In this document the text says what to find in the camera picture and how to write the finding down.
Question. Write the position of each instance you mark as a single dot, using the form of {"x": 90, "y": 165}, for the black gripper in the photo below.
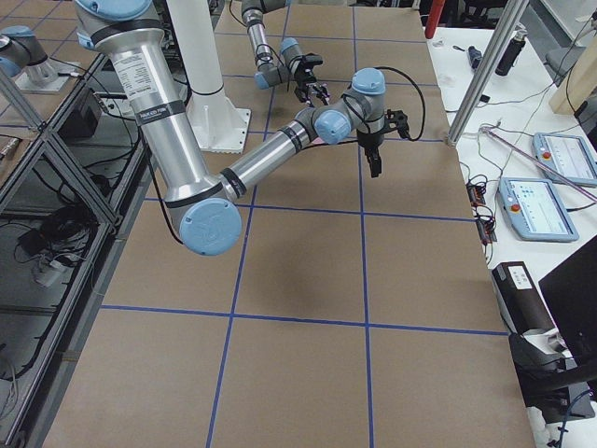
{"x": 305, "y": 85}
{"x": 369, "y": 140}

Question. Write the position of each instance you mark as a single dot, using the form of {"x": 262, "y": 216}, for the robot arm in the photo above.
{"x": 270, "y": 46}
{"x": 202, "y": 186}

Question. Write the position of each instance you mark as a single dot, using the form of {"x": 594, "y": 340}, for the red fire extinguisher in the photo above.
{"x": 433, "y": 18}

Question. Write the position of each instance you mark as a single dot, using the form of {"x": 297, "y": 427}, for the near teach pendant tablet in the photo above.
{"x": 535, "y": 210}

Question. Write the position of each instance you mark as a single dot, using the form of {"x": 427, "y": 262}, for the teach pendant tablet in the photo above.
{"x": 566, "y": 155}
{"x": 535, "y": 210}

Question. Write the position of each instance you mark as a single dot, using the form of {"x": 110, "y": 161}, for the black water bottle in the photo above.
{"x": 511, "y": 54}

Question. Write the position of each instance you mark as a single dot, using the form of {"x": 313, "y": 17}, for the far teach pendant tablet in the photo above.
{"x": 566, "y": 155}

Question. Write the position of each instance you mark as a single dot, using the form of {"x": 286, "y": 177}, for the black box with label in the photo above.
{"x": 519, "y": 301}

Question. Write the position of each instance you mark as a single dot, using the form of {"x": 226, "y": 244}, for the black monitor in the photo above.
{"x": 569, "y": 291}

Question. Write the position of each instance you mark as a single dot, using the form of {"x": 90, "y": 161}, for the black office chair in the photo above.
{"x": 550, "y": 382}

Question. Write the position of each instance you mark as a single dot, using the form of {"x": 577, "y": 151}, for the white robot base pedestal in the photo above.
{"x": 218, "y": 125}

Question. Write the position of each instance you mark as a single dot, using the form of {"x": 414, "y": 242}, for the aluminium frame post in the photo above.
{"x": 491, "y": 57}

